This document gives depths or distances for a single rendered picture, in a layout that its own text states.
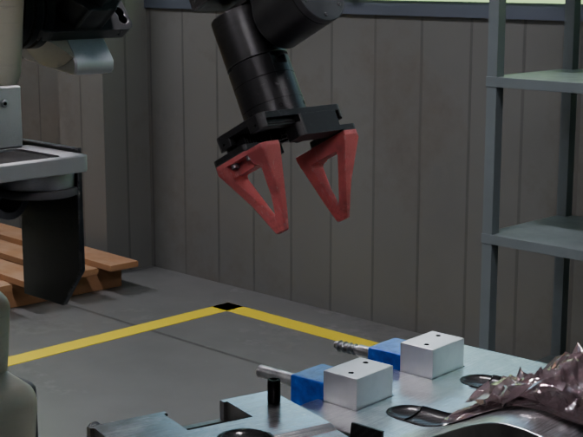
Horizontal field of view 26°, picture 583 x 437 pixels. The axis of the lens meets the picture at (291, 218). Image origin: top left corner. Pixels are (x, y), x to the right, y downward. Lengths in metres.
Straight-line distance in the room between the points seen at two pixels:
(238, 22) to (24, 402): 0.44
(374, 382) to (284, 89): 0.27
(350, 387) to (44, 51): 0.51
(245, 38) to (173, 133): 3.99
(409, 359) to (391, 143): 3.17
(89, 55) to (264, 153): 0.33
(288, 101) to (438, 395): 0.29
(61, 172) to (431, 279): 3.15
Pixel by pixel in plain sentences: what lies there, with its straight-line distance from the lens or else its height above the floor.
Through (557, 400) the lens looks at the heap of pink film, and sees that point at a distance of 0.94.
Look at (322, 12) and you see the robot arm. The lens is 1.08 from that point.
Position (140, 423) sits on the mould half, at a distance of 0.93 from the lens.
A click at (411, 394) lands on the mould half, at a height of 0.86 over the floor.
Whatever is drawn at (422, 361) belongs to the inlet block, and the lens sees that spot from 1.14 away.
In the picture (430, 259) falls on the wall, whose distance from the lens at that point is 4.25.
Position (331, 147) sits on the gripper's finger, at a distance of 1.14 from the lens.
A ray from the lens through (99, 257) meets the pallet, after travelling 4.96.
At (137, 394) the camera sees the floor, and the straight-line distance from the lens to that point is 3.73.
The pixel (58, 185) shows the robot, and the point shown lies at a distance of 1.20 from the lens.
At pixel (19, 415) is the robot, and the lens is 1.30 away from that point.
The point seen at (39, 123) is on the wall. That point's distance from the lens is 5.86.
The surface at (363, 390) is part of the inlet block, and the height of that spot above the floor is 0.87.
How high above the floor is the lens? 1.21
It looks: 11 degrees down
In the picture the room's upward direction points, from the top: straight up
